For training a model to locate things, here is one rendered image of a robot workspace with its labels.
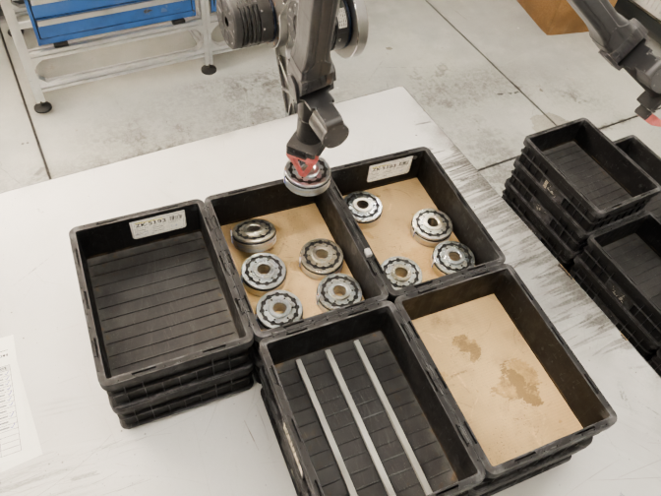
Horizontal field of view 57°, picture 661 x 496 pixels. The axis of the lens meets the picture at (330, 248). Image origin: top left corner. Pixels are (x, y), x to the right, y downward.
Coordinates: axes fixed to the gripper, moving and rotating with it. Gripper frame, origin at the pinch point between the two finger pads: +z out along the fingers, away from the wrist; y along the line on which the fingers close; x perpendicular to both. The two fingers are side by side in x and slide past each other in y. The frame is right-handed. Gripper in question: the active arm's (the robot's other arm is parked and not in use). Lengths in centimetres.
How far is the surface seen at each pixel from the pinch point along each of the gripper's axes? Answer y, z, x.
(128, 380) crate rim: -55, 12, 11
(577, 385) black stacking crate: -17, 14, -69
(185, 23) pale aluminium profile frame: 130, 78, 117
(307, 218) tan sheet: 3.8, 22.4, 0.1
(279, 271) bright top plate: -15.7, 19.2, -1.5
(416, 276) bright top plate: -2.8, 19.0, -30.6
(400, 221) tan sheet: 13.9, 22.3, -21.7
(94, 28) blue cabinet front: 100, 73, 145
